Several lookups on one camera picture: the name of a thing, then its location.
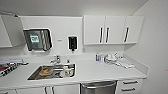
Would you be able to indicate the white wall outlet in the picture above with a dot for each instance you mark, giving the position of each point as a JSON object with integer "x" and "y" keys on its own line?
{"x": 84, "y": 49}

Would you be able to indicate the steel sink basin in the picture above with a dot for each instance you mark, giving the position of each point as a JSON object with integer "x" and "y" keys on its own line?
{"x": 56, "y": 76}

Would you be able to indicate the stainless steel dishwasher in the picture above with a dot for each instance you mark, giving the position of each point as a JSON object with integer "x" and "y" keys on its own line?
{"x": 98, "y": 88}

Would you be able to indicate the stack of white dishes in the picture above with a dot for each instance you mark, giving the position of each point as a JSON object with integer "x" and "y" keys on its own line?
{"x": 111, "y": 59}

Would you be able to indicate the white two-door base cabinet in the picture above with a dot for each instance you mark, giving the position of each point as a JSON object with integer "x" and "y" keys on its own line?
{"x": 40, "y": 90}

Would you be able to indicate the orange sponge in bowl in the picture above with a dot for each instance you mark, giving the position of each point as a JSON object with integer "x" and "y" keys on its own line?
{"x": 44, "y": 71}

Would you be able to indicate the black wall soap dispenser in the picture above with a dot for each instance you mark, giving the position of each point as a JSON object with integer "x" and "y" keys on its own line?
{"x": 72, "y": 43}

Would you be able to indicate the white plastic bottle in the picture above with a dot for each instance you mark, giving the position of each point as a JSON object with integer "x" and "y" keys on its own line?
{"x": 102, "y": 58}

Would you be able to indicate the white mug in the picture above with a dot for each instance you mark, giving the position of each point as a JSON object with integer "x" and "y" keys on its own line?
{"x": 68, "y": 71}

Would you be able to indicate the dish rack with items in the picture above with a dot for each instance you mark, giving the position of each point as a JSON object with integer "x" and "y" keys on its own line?
{"x": 11, "y": 68}

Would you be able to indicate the small wall label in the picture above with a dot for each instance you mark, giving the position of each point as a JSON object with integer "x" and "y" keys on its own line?
{"x": 58, "y": 39}

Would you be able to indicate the chrome sink faucet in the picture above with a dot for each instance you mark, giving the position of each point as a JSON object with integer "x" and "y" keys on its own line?
{"x": 56, "y": 60}

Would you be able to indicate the white three-door wall cabinet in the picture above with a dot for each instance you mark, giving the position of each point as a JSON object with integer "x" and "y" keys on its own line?
{"x": 113, "y": 30}

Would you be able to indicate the white narrow drawer cabinet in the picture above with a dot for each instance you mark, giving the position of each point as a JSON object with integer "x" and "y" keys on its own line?
{"x": 130, "y": 87}

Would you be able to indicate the steel paper towel dispenser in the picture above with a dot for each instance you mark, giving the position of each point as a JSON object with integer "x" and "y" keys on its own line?
{"x": 37, "y": 40}

